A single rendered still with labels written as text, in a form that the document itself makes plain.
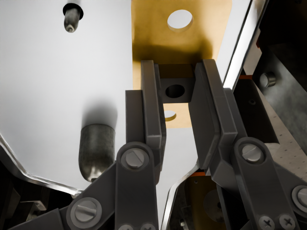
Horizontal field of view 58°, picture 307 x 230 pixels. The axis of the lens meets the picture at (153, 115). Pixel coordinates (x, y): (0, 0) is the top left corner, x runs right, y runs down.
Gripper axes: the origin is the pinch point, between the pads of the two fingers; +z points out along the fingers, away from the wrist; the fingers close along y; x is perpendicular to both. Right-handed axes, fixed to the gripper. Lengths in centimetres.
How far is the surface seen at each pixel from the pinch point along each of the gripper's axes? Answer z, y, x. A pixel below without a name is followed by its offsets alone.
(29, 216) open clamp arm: 6.9, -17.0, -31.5
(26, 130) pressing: 8.0, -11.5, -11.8
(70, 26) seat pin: 6.4, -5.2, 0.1
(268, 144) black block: 8.9, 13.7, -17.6
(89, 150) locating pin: 5.3, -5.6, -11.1
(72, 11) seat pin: 7.6, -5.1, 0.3
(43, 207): 8.9, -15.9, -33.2
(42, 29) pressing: 8.0, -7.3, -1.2
